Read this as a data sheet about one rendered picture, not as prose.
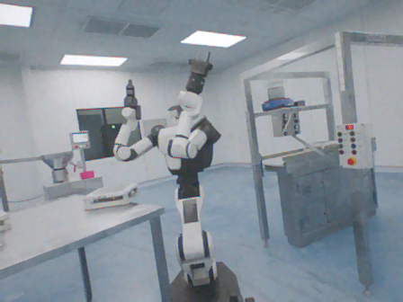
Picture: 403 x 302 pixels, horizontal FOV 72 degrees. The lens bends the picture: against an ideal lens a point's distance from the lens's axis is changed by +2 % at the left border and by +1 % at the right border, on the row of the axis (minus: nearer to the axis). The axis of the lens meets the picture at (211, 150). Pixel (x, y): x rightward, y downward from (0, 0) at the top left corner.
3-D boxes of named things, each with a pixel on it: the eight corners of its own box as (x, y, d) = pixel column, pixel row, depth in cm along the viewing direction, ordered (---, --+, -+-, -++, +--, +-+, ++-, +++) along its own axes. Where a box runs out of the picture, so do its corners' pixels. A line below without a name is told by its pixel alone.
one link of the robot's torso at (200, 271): (185, 268, 182) (174, 230, 150) (215, 263, 183) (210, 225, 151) (187, 293, 171) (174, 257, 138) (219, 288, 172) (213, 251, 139)
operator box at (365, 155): (368, 169, 151) (363, 122, 150) (340, 167, 166) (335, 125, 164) (374, 167, 154) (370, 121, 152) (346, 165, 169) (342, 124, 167)
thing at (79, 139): (77, 177, 373) (70, 132, 368) (76, 177, 381) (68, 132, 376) (95, 174, 386) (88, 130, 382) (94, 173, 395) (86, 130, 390)
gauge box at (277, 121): (282, 137, 222) (279, 112, 221) (273, 137, 232) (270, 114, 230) (300, 133, 233) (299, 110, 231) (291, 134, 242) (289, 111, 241)
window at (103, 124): (85, 161, 606) (76, 109, 598) (85, 161, 607) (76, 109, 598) (143, 151, 688) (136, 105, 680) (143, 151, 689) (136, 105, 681)
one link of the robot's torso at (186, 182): (183, 196, 194) (179, 172, 193) (201, 193, 195) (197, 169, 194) (180, 207, 167) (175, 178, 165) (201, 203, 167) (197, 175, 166)
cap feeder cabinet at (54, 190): (58, 250, 324) (46, 187, 318) (51, 239, 369) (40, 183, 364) (111, 232, 361) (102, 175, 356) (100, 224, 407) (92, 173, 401)
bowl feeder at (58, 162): (47, 185, 332) (41, 155, 330) (43, 183, 361) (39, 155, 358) (90, 177, 361) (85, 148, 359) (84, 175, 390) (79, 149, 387)
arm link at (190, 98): (183, 79, 132) (177, 102, 133) (204, 86, 135) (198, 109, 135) (182, 83, 144) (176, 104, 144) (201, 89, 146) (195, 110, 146)
